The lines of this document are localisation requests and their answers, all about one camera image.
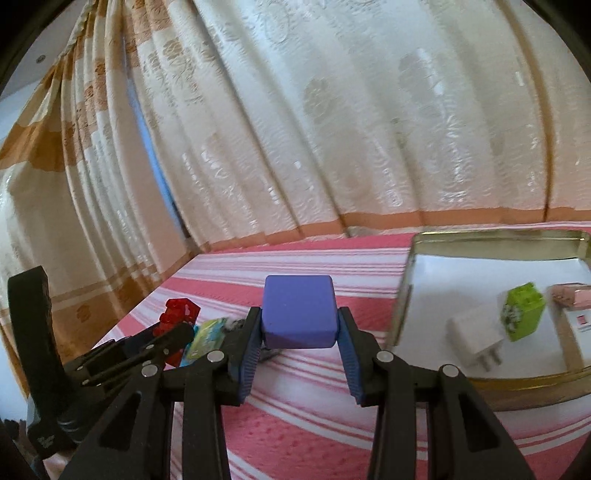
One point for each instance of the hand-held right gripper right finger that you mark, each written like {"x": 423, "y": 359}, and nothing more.
{"x": 353, "y": 367}

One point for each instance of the white charger plug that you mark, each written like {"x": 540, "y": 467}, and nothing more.
{"x": 471, "y": 330}

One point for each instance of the green floss pick box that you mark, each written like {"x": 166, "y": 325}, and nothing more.
{"x": 207, "y": 339}

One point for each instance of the cream floral lace curtain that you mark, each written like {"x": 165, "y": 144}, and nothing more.
{"x": 346, "y": 115}

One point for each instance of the rose gold makeup palette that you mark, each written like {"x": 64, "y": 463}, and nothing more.
{"x": 575, "y": 295}

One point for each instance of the purple cube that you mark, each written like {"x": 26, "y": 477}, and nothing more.
{"x": 298, "y": 309}

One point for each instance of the cream orange-striped curtain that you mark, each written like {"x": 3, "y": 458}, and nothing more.
{"x": 92, "y": 207}

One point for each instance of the white card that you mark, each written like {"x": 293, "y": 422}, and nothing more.
{"x": 579, "y": 319}

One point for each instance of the gold metal tin box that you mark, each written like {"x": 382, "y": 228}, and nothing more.
{"x": 508, "y": 394}

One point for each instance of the red toy brick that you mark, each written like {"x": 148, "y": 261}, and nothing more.
{"x": 178, "y": 311}

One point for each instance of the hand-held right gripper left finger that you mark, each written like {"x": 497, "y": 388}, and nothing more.
{"x": 249, "y": 367}

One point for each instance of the grey rock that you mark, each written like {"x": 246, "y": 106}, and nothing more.
{"x": 235, "y": 326}

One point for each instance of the pink striped cloth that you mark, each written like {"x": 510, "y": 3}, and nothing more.
{"x": 300, "y": 424}

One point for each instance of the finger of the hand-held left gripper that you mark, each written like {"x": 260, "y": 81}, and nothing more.
{"x": 120, "y": 371}
{"x": 138, "y": 344}

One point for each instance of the green football toy brick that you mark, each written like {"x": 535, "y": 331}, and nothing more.
{"x": 524, "y": 309}

